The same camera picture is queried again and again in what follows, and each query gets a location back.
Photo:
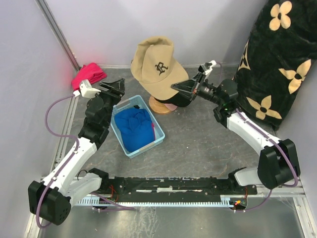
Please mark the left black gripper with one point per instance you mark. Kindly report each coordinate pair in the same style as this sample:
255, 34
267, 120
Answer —
114, 92

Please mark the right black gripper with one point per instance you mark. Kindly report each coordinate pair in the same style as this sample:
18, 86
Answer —
191, 87

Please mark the tan cap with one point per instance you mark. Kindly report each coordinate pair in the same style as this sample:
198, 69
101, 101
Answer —
155, 67

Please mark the pink cap with R logo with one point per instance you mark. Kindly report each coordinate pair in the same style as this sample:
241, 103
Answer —
171, 107

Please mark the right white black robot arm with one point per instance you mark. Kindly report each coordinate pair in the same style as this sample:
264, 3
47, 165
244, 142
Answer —
278, 161

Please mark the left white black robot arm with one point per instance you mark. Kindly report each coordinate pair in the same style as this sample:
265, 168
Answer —
51, 199

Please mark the light blue plastic basket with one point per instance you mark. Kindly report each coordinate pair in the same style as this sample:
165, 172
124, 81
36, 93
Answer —
136, 102

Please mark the red cloth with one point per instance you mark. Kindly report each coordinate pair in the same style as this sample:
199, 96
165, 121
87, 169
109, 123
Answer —
92, 72

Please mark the wooden hat stand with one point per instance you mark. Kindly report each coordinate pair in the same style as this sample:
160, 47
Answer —
158, 107

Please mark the colourful cap in basket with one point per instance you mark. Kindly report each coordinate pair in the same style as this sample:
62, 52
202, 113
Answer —
136, 128

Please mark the black floral blanket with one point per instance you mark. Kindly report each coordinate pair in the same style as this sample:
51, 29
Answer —
279, 52

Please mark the aluminium corner profile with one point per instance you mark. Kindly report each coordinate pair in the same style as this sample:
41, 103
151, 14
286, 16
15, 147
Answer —
48, 15

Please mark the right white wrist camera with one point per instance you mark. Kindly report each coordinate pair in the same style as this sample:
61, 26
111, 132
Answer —
207, 67

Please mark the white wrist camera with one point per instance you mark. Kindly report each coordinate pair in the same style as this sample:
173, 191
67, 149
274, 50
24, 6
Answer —
207, 67
86, 90

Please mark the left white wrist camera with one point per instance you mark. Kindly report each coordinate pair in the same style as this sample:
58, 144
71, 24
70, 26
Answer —
86, 90

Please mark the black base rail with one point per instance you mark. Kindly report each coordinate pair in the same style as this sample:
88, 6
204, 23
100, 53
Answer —
131, 189

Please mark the light blue cable duct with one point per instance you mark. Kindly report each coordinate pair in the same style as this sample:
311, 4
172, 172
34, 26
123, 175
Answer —
95, 201

